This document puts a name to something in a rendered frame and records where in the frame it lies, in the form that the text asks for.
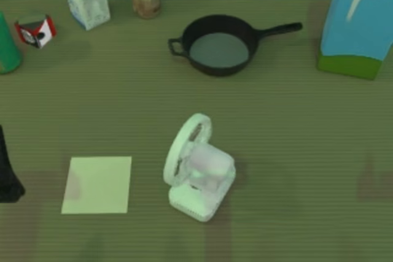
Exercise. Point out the pale yellow square sheet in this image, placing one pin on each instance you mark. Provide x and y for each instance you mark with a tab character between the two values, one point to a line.
97	186

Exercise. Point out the green cup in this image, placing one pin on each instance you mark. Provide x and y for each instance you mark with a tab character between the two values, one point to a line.
7	48

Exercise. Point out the red white small box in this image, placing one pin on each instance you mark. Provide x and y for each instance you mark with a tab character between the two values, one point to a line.
35	31

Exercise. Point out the black cast iron skillet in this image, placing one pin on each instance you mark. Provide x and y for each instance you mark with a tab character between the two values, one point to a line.
218	48

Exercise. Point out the large blue milk carton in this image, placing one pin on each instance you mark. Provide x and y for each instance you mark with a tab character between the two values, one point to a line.
354	22

